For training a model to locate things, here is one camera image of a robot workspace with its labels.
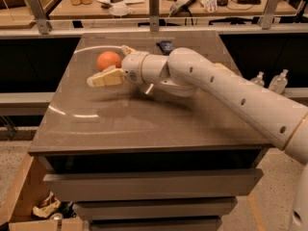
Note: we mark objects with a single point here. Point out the bottom grey drawer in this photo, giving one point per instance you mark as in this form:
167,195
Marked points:
166,224

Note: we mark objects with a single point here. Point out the metal bracket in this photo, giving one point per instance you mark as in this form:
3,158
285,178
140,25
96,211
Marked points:
266,19
154,15
43,24

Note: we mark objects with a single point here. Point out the grey drawer cabinet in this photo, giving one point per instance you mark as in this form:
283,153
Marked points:
122,129

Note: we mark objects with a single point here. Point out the clear plastic bottle right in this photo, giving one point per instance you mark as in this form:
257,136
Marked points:
279,82

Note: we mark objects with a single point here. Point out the crumpled yellow wrapper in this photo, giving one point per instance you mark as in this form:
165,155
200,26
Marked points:
47,207

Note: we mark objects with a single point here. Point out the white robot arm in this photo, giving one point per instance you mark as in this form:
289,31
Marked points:
279,119

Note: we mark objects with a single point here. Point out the blue rxbar blueberry wrapper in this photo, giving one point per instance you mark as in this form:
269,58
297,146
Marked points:
166,46

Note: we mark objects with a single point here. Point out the wooden background desk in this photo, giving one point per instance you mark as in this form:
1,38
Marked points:
65,10

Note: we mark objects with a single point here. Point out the clear plastic bottle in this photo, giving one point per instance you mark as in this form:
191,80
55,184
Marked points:
279,82
258,80

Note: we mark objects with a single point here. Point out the grey drawer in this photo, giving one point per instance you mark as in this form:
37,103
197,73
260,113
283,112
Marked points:
153,185
160,208
166,224

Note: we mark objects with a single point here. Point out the patterned small box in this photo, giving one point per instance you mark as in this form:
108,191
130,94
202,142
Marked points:
209,6

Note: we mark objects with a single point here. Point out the top grey drawer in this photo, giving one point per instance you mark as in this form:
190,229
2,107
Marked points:
153,185

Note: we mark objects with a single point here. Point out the white power strip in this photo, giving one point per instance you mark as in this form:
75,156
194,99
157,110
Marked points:
179,5

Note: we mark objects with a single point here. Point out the metal bracket middle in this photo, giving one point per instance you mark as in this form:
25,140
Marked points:
154,15

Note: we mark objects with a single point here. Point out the metal bracket right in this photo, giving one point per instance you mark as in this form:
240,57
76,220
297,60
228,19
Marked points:
266,19

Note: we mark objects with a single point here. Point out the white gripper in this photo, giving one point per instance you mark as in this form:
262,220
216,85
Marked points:
132,66

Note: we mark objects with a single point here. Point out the clear plastic bottle left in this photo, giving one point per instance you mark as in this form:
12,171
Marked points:
258,80

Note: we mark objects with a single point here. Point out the white plate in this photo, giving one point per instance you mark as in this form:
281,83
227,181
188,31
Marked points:
119,10

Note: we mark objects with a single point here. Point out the cardboard box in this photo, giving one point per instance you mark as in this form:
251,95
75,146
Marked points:
27,191

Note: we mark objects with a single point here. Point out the orange fruit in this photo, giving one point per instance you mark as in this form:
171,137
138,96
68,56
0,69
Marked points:
107,59

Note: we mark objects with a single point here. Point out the middle grey drawer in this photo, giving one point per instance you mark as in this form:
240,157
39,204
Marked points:
160,208

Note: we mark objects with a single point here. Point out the yellow sponge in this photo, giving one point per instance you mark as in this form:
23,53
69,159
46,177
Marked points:
221,66

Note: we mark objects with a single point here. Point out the metal bracket left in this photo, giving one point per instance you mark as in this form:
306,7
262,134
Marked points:
43,24

